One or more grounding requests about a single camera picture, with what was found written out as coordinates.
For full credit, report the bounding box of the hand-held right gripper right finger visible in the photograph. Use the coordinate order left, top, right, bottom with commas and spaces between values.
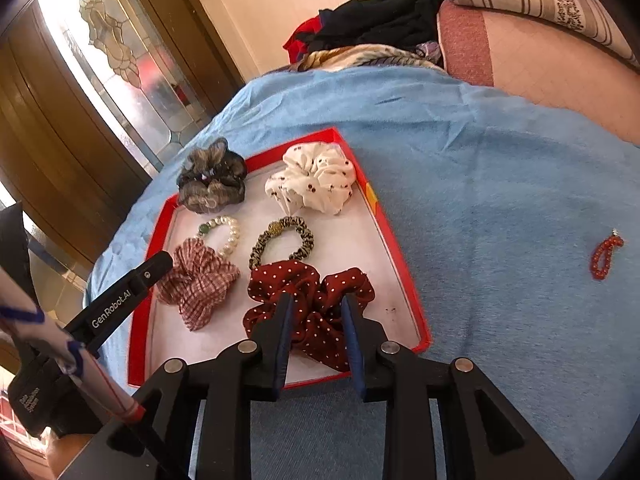
341, 292, 576, 480

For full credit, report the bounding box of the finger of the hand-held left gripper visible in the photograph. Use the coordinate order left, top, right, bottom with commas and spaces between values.
65, 251, 173, 351

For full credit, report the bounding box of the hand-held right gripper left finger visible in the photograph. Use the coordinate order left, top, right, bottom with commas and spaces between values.
60, 292, 296, 480

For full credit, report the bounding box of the red polka dot scrunchie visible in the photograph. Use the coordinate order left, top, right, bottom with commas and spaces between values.
242, 260, 376, 373

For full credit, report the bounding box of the red checked scrunchie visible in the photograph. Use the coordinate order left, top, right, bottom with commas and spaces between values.
156, 237, 241, 332

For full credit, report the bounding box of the leopard print hair tie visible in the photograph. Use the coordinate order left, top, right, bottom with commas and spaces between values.
249, 216, 315, 268

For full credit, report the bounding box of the red cardboard box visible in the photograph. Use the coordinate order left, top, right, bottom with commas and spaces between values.
126, 127, 432, 391

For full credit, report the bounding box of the white pearl bracelet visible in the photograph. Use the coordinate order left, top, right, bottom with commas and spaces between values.
197, 216, 242, 261

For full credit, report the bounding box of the black sheer scrunchie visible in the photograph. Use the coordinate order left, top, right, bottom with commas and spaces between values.
177, 137, 247, 213

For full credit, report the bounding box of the white dotted scrunchie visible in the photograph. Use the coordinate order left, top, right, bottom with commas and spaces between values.
265, 141, 357, 216

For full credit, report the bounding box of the red bead bracelet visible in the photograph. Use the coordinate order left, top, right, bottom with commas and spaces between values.
590, 230, 626, 282

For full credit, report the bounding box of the person's left forearm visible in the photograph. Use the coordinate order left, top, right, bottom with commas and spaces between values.
0, 260, 147, 420

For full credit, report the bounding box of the wooden stained glass door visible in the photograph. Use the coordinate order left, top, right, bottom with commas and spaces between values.
0, 0, 246, 271

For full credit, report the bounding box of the blue blanket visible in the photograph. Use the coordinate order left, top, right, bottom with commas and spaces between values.
85, 67, 640, 480

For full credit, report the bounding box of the beige patterned scarf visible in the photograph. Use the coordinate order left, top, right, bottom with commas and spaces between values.
295, 42, 448, 76

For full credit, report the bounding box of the pile of dark clothes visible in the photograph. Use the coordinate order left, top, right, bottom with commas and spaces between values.
282, 0, 446, 63

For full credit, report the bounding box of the pink quilted sofa cushion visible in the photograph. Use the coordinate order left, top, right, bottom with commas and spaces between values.
436, 0, 640, 146

